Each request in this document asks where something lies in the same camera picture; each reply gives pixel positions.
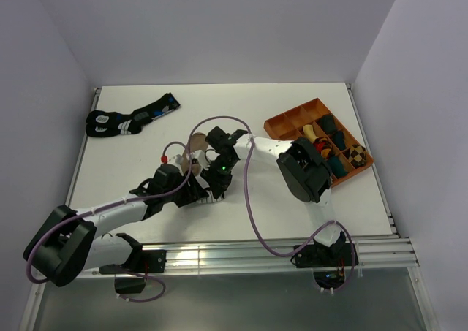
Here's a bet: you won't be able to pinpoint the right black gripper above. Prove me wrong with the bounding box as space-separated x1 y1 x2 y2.
201 156 238 199

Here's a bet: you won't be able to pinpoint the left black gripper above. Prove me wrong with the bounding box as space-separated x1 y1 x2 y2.
162 170 208 208

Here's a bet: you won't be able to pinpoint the white black striped sock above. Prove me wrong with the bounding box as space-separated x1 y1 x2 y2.
197 188 225 204

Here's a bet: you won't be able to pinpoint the brown sock red stripes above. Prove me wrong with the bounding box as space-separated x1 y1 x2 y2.
181 132 209 177

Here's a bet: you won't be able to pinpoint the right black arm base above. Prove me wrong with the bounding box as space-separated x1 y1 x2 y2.
290 232 359 294

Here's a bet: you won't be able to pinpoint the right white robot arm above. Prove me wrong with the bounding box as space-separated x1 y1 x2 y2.
200 127 346 265

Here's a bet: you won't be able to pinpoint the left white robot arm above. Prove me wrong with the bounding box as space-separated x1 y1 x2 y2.
23 164 224 287

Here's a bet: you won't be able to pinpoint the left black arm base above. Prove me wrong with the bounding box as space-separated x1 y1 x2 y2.
99 249 167 303

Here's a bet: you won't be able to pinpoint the black blue patterned sock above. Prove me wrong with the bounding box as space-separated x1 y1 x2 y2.
86 93 181 138

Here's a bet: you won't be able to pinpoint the orange compartment tray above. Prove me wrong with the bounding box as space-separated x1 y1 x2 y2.
264 99 374 187

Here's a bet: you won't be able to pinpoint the yellow rolled sock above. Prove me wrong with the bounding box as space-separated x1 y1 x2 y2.
302 124 318 143

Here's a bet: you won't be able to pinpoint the red black rolled sock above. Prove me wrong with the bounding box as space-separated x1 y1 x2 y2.
313 137 334 159

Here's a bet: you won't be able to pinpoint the dark green rolled sock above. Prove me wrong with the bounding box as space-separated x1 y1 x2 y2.
318 114 338 134

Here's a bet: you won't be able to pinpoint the dark teal rolled sock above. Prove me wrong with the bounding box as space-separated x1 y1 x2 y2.
331 131 347 151

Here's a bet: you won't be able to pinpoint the brown checkered rolled sock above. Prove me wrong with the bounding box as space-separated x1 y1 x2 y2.
347 144 367 168

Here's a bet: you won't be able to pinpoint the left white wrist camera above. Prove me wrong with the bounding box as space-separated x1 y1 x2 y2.
161 154 189 168

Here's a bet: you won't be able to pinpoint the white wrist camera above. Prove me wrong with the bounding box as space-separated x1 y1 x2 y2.
161 154 189 168
190 150 211 170

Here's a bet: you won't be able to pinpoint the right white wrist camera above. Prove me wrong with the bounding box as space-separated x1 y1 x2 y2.
190 150 211 170

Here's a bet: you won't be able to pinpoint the aluminium table rail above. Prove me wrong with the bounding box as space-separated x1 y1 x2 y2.
36 235 420 279

